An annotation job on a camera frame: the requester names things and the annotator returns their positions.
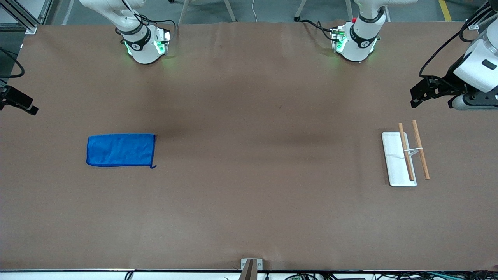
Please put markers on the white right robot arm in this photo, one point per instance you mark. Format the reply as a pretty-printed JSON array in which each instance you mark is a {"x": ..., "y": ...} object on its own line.
[{"x": 142, "y": 48}]

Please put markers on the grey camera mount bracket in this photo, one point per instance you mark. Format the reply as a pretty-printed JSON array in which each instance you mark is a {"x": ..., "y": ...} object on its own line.
[{"x": 251, "y": 268}]

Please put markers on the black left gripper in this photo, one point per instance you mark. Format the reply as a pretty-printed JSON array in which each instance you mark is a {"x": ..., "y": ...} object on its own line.
[{"x": 447, "y": 85}]

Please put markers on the blue towel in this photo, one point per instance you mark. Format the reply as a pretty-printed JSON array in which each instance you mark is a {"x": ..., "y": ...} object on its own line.
[{"x": 120, "y": 150}]

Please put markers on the aluminium frame profile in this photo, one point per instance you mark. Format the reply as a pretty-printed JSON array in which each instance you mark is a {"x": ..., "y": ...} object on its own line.
[
  {"x": 480, "y": 19},
  {"x": 23, "y": 17}
]

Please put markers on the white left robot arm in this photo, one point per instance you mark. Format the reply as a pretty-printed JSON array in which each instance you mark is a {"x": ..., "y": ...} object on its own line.
[{"x": 360, "y": 42}]

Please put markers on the brown table cover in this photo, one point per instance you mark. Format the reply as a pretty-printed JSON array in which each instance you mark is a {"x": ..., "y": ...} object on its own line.
[{"x": 249, "y": 202}]

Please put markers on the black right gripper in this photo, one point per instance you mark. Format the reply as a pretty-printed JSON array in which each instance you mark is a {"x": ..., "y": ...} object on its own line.
[{"x": 15, "y": 98}]

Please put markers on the white rack with wooden rods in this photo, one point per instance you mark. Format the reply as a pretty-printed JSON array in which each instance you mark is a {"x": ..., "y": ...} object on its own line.
[{"x": 397, "y": 163}]

